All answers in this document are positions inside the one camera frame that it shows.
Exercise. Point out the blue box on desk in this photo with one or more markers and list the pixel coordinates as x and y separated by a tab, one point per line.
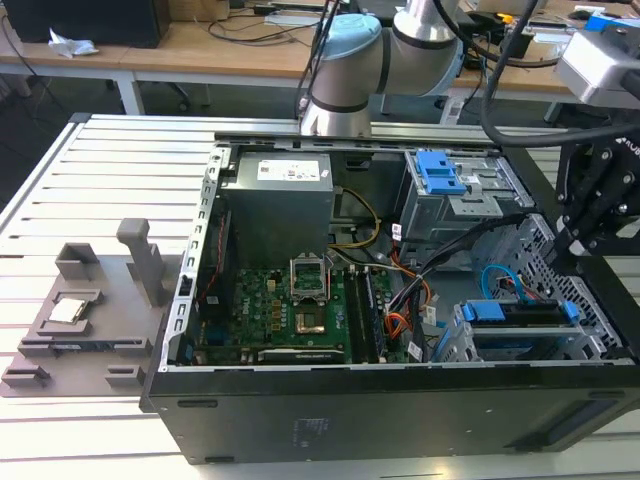
600	22

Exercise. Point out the black computer box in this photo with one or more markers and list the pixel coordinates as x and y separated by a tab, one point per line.
85	20

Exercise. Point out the black open PC case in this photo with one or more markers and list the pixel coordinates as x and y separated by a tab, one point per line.
350	425

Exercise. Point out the blue plastic drive latch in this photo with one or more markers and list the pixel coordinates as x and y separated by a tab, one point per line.
440	175

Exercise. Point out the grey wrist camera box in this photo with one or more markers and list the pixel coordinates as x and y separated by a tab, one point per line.
595	65

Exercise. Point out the small black box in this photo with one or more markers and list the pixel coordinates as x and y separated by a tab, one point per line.
520	45

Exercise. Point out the green motherboard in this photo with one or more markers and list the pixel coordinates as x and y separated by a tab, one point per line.
250	310

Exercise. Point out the crumpled white paper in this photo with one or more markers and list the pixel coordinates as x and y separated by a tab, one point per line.
72	46

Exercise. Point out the black graphics card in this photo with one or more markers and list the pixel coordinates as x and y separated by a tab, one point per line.
300	356

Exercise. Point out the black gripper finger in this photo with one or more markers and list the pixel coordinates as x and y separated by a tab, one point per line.
605	225
582	190

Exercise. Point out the wooden desk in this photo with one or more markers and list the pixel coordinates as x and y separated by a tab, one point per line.
200	60

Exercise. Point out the black RAM slot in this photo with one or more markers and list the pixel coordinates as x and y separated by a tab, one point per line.
356	315

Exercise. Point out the yellow tool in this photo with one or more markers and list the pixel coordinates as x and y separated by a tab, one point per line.
504	19

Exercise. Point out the grey power supply unit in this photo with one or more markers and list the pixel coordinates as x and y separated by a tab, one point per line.
275	210

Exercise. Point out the grey metal drive cage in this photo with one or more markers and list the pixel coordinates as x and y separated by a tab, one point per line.
450	215

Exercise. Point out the silver CPU chip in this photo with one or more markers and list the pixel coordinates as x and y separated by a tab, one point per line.
67	310

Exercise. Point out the CPU socket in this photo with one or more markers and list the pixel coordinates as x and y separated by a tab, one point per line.
310	322

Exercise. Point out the grey parts rack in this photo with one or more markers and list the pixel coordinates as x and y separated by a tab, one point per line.
115	320

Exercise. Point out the dark RAM stick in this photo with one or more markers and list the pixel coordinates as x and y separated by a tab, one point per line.
100	345

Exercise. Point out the hard disk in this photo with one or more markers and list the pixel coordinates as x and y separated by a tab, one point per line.
482	312

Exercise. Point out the grey metal disk bay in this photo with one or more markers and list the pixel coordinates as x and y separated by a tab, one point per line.
452	345

